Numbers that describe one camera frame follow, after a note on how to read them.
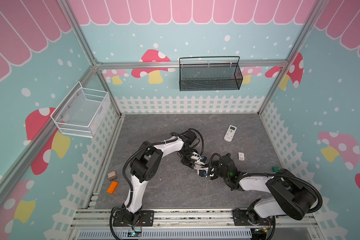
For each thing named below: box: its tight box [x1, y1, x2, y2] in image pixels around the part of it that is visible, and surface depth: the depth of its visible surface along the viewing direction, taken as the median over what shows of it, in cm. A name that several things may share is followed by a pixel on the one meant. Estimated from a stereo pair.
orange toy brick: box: [106, 181, 119, 195], surface depth 85 cm
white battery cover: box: [238, 152, 245, 161], surface depth 98 cm
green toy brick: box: [271, 166, 280, 173], surface depth 91 cm
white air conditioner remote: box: [223, 124, 237, 143], surface depth 108 cm
